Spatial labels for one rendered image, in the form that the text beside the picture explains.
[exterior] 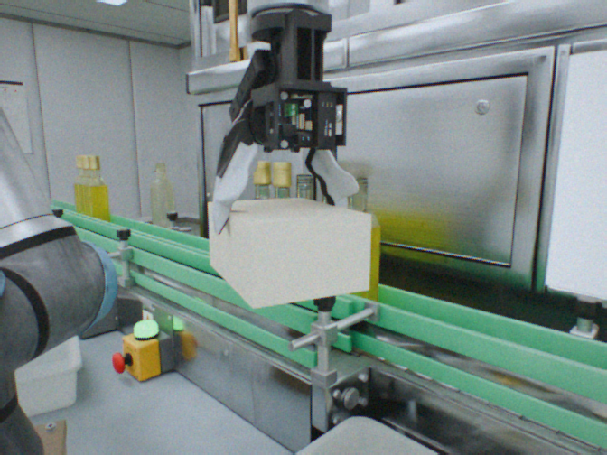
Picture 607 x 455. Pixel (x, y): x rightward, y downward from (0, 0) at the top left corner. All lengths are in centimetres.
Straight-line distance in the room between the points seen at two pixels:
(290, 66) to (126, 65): 664
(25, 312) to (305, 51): 39
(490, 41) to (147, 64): 661
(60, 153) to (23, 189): 597
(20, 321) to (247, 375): 34
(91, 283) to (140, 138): 640
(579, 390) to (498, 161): 33
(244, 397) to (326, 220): 43
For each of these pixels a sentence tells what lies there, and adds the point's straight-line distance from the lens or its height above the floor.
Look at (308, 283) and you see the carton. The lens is 40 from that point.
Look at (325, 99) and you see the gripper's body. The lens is 40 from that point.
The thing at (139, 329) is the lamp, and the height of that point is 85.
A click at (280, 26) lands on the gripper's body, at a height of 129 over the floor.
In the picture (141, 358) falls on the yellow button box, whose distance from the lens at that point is 90.
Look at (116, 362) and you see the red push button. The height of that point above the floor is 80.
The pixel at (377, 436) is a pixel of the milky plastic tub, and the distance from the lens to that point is 61.
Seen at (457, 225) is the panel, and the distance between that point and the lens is 74.
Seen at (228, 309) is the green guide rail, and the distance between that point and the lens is 76.
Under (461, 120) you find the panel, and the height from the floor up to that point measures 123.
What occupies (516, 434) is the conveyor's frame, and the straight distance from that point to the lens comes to 59.
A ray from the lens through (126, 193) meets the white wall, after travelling 690.
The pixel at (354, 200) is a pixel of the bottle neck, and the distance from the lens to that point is 67.
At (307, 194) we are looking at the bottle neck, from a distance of 75.
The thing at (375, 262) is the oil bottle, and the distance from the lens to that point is 70.
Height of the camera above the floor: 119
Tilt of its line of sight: 10 degrees down
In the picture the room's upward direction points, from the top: straight up
